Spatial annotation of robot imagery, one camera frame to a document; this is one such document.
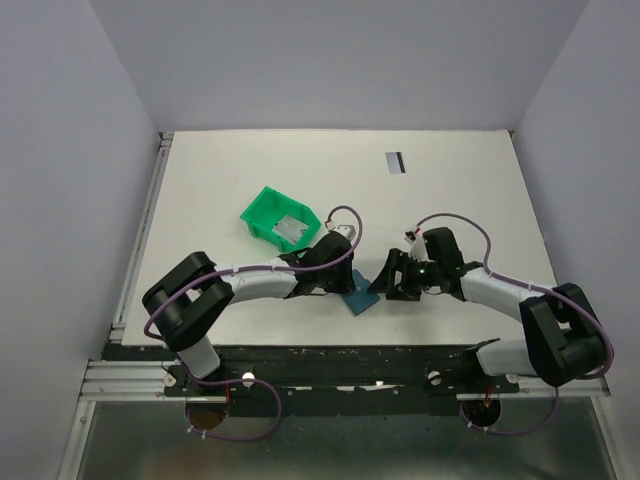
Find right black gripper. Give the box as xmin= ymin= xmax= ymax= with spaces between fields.
xmin=367 ymin=247 xmax=442 ymax=302

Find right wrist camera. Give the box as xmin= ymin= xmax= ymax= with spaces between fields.
xmin=405 ymin=229 xmax=428 ymax=262

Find blue card holder wallet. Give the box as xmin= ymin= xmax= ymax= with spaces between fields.
xmin=341 ymin=270 xmax=380 ymax=316

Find aluminium rail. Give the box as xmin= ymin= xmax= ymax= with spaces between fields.
xmin=79 ymin=361 xmax=166 ymax=402
xmin=445 ymin=375 xmax=611 ymax=400

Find green plastic bin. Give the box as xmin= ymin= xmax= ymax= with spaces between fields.
xmin=240 ymin=186 xmax=321 ymax=253

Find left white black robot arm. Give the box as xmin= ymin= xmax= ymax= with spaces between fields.
xmin=142 ymin=230 xmax=355 ymax=395

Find silver cards in bin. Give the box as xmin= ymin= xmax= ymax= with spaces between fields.
xmin=272 ymin=215 xmax=309 ymax=245

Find left aluminium rail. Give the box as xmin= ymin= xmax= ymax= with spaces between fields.
xmin=79 ymin=361 xmax=166 ymax=402

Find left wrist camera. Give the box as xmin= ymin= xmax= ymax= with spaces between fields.
xmin=327 ymin=223 xmax=357 ymax=242

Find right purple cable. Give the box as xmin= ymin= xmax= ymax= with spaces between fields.
xmin=403 ymin=213 xmax=615 ymax=436

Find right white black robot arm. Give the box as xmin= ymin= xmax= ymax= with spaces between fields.
xmin=369 ymin=227 xmax=607 ymax=392

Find right aluminium rail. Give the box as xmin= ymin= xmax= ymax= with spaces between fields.
xmin=445 ymin=375 xmax=611 ymax=400

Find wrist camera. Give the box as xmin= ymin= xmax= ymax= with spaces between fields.
xmin=405 ymin=229 xmax=428 ymax=262
xmin=327 ymin=223 xmax=357 ymax=242

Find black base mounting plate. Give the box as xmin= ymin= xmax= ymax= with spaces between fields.
xmin=102 ymin=343 xmax=519 ymax=417

